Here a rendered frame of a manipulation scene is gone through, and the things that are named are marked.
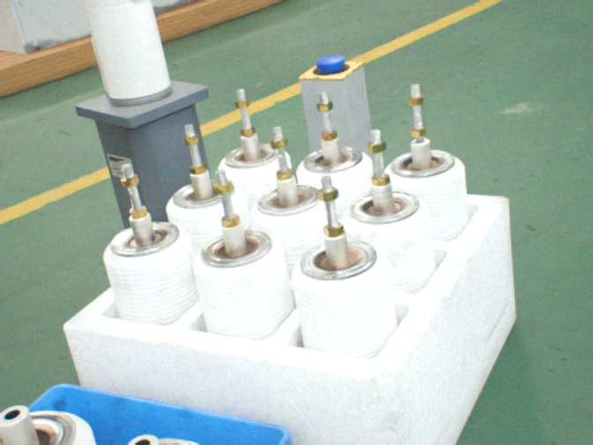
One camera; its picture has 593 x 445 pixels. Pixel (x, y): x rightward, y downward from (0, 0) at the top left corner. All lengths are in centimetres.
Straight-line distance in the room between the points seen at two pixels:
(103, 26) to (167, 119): 15
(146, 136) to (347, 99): 30
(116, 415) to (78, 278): 56
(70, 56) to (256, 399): 208
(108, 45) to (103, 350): 48
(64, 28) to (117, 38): 167
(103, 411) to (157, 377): 7
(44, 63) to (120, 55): 155
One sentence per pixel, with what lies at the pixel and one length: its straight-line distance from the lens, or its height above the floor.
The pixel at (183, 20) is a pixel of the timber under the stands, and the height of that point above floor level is 5.
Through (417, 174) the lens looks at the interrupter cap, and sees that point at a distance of 101.
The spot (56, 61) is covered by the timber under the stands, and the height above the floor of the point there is 5.
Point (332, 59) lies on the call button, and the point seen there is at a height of 33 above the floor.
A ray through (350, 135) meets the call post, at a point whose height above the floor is 23.
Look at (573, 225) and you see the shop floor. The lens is 143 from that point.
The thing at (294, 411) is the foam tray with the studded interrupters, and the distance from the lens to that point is 88.
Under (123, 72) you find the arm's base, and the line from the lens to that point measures 128.
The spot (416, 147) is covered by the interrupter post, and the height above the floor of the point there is 28.
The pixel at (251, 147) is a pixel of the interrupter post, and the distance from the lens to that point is 113.
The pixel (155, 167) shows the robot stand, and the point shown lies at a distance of 129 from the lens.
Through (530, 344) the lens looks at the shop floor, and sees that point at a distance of 115.
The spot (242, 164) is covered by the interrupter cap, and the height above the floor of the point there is 25.
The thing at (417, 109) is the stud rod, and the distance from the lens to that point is 101.
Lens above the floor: 65
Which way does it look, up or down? 25 degrees down
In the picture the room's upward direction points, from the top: 10 degrees counter-clockwise
